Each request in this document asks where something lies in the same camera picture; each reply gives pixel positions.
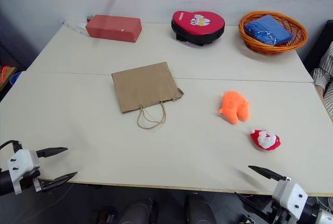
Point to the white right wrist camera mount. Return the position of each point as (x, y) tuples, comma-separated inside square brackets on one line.
[(290, 198)]

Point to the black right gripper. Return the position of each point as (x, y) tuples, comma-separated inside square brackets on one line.
[(277, 215)]

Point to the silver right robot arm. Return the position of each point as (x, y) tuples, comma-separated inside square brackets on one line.
[(317, 215)]

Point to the blue folded cloth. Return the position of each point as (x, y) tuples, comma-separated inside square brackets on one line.
[(268, 30)]

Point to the blue bucket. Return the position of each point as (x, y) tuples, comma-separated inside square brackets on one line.
[(15, 77)]

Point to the white object behind red box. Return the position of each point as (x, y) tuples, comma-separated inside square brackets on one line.
[(75, 27)]

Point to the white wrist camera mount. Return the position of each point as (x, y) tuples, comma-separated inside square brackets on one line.
[(22, 161), (290, 198)]

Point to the red rectangular box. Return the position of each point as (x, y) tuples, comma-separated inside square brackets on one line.
[(114, 27)]

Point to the orange plush toy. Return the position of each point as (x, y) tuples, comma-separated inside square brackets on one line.
[(232, 105)]

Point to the person's striped sleeve arm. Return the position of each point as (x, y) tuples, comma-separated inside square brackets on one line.
[(325, 76)]

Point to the red santa plush toy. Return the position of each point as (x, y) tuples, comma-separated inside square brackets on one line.
[(265, 141)]

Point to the orange wicker basket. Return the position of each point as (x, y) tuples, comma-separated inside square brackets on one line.
[(262, 47)]

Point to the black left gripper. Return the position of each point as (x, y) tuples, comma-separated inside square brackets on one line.
[(28, 181)]

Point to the red black heart pad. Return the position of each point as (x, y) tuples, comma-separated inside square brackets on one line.
[(197, 24)]

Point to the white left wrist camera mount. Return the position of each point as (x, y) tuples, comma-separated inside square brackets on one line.
[(22, 161)]

